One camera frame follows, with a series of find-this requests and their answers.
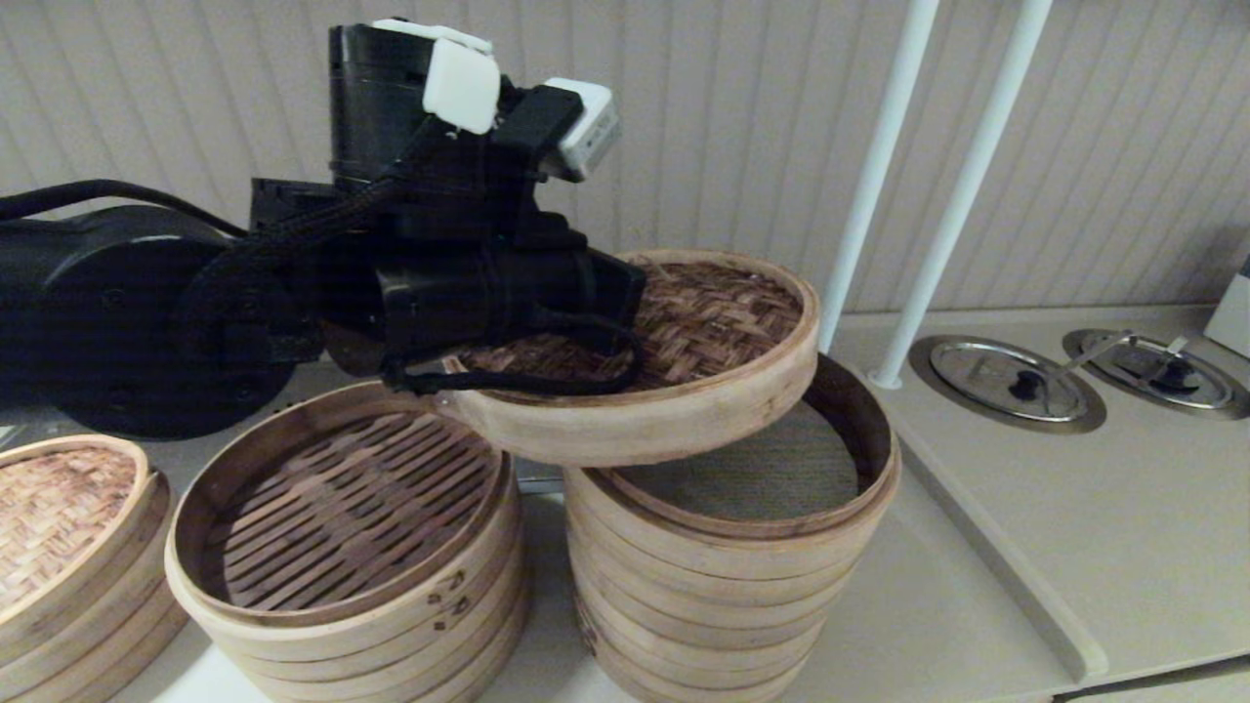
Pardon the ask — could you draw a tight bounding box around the bamboo steamer stack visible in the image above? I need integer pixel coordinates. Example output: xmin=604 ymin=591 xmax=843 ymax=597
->
xmin=563 ymin=353 xmax=901 ymax=703
xmin=0 ymin=469 xmax=194 ymax=703
xmin=164 ymin=381 xmax=535 ymax=703

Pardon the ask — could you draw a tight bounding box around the pale woven bamboo steamer lid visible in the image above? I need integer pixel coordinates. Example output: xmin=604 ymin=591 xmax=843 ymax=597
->
xmin=0 ymin=435 xmax=157 ymax=665

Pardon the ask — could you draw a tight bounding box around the round steel lid black knob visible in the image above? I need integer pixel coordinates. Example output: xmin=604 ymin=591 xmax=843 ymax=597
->
xmin=908 ymin=337 xmax=1106 ymax=436
xmin=1060 ymin=330 xmax=1250 ymax=423

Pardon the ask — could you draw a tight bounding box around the stainless steel drain panel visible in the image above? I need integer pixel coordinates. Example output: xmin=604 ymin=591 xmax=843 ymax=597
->
xmin=0 ymin=361 xmax=569 ymax=489

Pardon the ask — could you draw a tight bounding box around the white metal pole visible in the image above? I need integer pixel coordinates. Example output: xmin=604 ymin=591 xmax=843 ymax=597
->
xmin=869 ymin=0 xmax=1056 ymax=393
xmin=815 ymin=0 xmax=940 ymax=354

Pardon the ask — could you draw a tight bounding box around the white container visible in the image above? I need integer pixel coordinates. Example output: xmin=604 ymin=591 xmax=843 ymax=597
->
xmin=1201 ymin=254 xmax=1250 ymax=364

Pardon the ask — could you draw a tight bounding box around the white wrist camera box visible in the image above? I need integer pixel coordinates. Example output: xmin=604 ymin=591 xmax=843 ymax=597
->
xmin=545 ymin=78 xmax=623 ymax=185

